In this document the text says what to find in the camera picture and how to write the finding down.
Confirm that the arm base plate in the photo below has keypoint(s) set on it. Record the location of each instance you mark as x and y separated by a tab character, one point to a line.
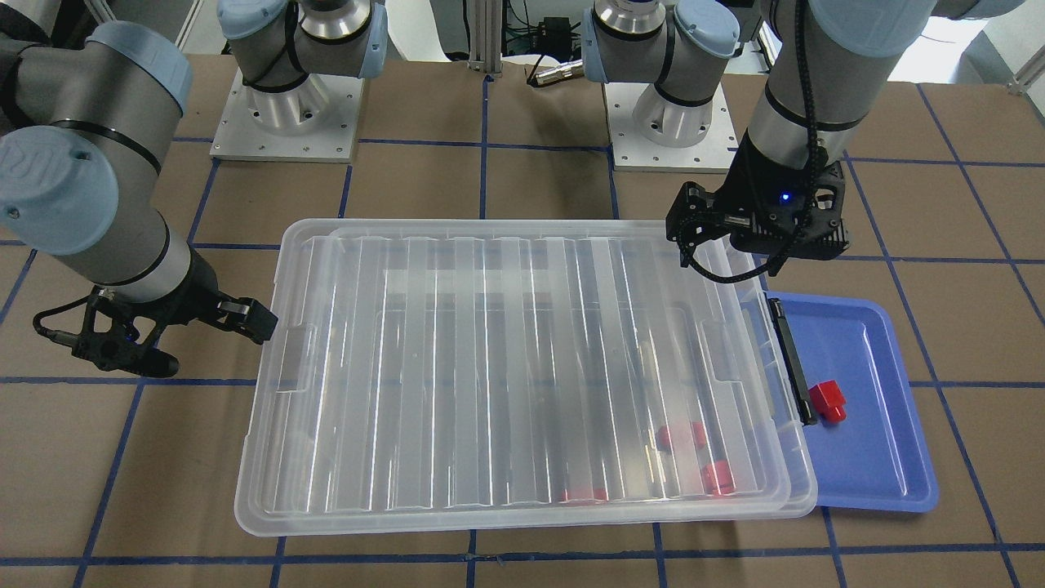
316	122
648	134

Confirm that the black box latch handle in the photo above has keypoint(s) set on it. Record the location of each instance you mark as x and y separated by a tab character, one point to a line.
796	376

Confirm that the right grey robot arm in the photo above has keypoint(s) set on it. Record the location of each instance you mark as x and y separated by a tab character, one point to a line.
85	133

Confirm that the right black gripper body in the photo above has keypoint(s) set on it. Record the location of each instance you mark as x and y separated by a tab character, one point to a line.
193	287

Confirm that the clear plastic box lid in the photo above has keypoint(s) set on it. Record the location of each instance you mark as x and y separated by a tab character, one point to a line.
436	375

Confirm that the clear plastic storage box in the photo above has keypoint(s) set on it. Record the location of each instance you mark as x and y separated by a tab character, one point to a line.
753	351

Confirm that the blue plastic tray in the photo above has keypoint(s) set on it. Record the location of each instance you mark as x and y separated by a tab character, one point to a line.
877	458

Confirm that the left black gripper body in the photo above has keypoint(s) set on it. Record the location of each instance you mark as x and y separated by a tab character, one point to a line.
753	186

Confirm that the red block lower pair back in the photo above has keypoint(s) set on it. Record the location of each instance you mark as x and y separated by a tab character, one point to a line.
717	478

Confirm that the aluminium frame post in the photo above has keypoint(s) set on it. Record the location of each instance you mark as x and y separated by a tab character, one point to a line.
485	34

